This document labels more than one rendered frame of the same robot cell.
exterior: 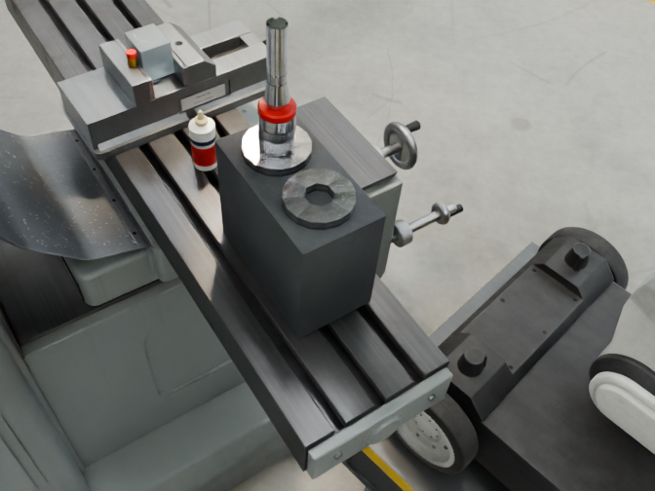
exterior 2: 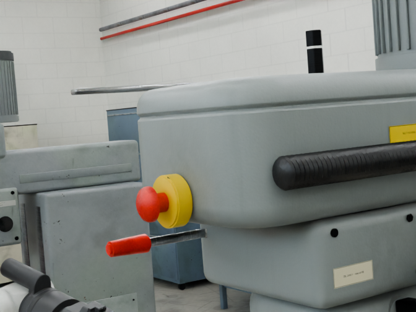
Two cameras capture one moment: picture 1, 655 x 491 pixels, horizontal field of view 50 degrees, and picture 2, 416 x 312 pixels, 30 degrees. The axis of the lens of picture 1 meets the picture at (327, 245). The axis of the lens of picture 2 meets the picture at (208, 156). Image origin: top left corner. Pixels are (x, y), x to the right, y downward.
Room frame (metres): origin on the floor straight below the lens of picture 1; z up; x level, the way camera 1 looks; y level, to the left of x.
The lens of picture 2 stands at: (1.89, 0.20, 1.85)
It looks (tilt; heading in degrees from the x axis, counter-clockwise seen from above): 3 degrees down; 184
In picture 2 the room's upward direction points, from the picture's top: 4 degrees counter-clockwise
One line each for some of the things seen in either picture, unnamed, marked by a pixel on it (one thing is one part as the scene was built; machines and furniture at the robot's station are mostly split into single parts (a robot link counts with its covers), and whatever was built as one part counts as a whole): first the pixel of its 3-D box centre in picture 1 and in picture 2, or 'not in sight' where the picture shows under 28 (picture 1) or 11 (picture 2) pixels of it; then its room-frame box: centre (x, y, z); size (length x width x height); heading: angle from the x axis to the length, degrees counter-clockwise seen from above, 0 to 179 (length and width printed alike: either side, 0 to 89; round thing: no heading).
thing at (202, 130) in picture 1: (203, 137); not in sight; (0.81, 0.21, 0.96); 0.04 x 0.04 x 0.11
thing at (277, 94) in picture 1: (277, 65); not in sight; (0.66, 0.07, 1.22); 0.03 x 0.03 x 0.11
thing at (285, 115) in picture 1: (277, 107); not in sight; (0.66, 0.07, 1.16); 0.05 x 0.05 x 0.01
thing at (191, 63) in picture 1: (181, 52); not in sight; (0.97, 0.27, 0.99); 0.12 x 0.06 x 0.04; 39
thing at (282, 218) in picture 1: (295, 221); not in sight; (0.62, 0.04, 1.00); 0.22 x 0.12 x 0.20; 37
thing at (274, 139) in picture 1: (277, 128); not in sight; (0.66, 0.07, 1.13); 0.05 x 0.05 x 0.06
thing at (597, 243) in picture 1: (581, 269); not in sight; (0.98, -0.57, 0.50); 0.20 x 0.05 x 0.20; 49
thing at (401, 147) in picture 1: (388, 151); not in sight; (1.19, -0.12, 0.60); 0.16 x 0.12 x 0.12; 127
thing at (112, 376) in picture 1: (209, 288); not in sight; (0.91, 0.26, 0.40); 0.80 x 0.30 x 0.60; 127
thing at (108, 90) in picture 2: not in sight; (161, 86); (0.89, 0.08, 1.89); 0.24 x 0.04 x 0.01; 124
